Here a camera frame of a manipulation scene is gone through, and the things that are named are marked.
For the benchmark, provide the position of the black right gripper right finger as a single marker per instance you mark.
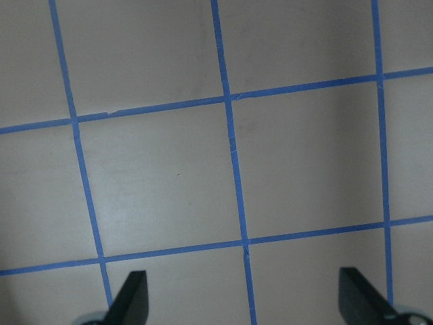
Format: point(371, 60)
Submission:
point(359, 302)

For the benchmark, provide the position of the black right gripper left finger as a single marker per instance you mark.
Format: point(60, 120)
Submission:
point(131, 305)

